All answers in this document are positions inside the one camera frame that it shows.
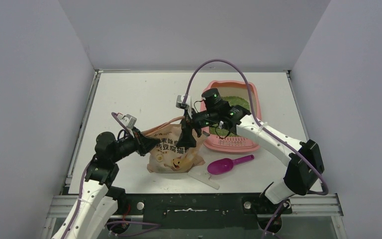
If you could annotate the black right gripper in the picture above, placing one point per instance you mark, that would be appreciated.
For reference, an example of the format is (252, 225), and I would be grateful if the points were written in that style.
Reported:
(191, 121)

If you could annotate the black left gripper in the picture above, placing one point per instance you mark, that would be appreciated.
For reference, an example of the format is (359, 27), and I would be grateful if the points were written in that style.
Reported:
(143, 144)

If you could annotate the beige cat litter bag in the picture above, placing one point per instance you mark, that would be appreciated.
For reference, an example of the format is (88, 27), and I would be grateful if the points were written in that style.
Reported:
(166, 157)

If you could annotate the white bag clip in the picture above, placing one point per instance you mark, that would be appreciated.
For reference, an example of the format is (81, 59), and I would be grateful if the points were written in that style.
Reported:
(203, 177)

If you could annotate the purple litter scoop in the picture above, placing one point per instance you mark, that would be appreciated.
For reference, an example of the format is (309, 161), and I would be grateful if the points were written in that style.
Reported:
(224, 165)

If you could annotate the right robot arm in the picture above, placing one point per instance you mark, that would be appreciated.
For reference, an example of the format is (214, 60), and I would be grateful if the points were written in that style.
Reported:
(303, 160)

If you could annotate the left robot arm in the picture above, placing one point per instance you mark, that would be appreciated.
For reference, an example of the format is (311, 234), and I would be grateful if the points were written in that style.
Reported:
(98, 199)

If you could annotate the green cat litter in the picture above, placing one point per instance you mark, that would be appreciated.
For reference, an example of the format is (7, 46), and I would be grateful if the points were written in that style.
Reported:
(233, 101)

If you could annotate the pink litter box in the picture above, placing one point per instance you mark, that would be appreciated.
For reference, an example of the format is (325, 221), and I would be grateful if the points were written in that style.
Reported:
(235, 144)

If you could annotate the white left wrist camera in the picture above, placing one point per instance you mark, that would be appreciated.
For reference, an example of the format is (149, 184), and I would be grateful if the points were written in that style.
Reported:
(128, 121)

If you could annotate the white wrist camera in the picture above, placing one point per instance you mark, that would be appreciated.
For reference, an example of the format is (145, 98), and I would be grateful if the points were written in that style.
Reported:
(184, 102)
(128, 121)

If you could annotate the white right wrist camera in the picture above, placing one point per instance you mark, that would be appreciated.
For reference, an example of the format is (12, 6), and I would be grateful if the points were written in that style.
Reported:
(184, 102)

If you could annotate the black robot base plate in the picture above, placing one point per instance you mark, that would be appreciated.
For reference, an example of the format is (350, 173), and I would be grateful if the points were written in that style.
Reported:
(200, 211)

